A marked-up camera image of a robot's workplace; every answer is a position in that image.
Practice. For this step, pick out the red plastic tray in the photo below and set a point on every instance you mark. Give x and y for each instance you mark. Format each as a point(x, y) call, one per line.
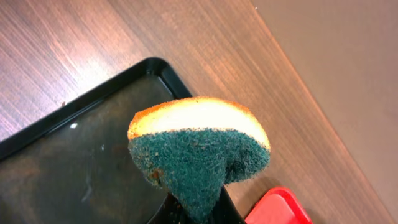
point(279, 205)

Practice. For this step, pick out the black plastic tray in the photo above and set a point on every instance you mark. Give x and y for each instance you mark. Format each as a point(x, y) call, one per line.
point(73, 166)

